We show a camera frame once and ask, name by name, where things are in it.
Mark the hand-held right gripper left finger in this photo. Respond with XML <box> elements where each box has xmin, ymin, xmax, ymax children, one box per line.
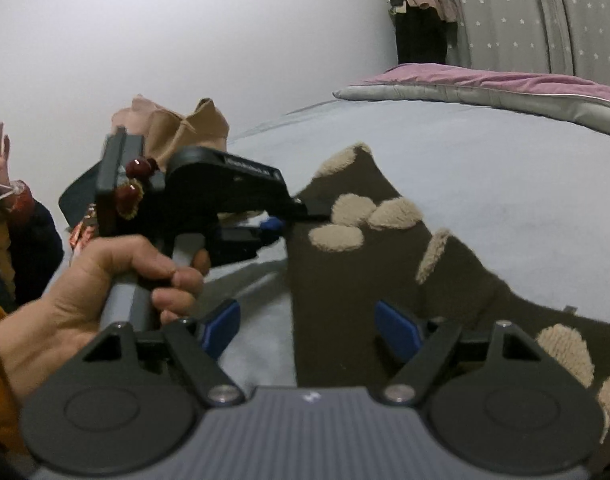
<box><xmin>80</xmin><ymin>299</ymin><xmax>246</xmax><ymax>407</ymax></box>

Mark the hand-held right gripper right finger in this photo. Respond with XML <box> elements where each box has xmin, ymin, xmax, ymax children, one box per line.
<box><xmin>375</xmin><ymin>300</ymin><xmax>546</xmax><ymax>407</ymax></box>

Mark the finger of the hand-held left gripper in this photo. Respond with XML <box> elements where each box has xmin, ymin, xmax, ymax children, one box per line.
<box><xmin>280</xmin><ymin>194</ymin><xmax>332</xmax><ymax>223</ymax></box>
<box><xmin>210</xmin><ymin>216</ymin><xmax>286</xmax><ymax>264</ymax></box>

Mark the brown sweater with beige patches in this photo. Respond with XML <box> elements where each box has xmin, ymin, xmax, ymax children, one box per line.
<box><xmin>287</xmin><ymin>142</ymin><xmax>610</xmax><ymax>461</ymax></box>

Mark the person's left hand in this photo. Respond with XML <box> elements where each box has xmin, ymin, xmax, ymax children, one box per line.
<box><xmin>0</xmin><ymin>234</ymin><xmax>212</xmax><ymax>403</ymax></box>

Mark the tan garment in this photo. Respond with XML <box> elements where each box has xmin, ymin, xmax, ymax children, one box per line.
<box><xmin>145</xmin><ymin>97</ymin><xmax>230</xmax><ymax>161</ymax></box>

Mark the red bead charm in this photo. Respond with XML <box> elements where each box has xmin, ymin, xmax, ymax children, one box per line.
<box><xmin>116</xmin><ymin>156</ymin><xmax>160</xmax><ymax>221</ymax></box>

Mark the pale pink garment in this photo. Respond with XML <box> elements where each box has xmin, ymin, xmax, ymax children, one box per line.
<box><xmin>110</xmin><ymin>94</ymin><xmax>158</xmax><ymax>137</ymax></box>

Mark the colourful plastic packet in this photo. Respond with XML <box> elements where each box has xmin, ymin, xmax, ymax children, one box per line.
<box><xmin>67</xmin><ymin>204</ymin><xmax>100</xmax><ymax>257</ymax></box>

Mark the pale blue bed sheet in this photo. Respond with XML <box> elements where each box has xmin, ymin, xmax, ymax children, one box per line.
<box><xmin>50</xmin><ymin>99</ymin><xmax>610</xmax><ymax>391</ymax></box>

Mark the dark cloth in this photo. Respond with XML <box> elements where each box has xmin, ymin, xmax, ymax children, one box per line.
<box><xmin>0</xmin><ymin>180</ymin><xmax>66</xmax><ymax>313</ymax></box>

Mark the hanging dark garment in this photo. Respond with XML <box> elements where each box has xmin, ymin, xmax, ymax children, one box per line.
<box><xmin>384</xmin><ymin>0</ymin><xmax>458</xmax><ymax>66</ymax></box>

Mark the pink and grey duvet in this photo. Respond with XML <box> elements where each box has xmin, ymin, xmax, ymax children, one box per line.
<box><xmin>333</xmin><ymin>63</ymin><xmax>610</xmax><ymax>141</ymax></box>

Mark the grey star curtain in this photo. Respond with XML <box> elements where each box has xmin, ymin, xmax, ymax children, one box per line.
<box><xmin>425</xmin><ymin>0</ymin><xmax>610</xmax><ymax>89</ymax></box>

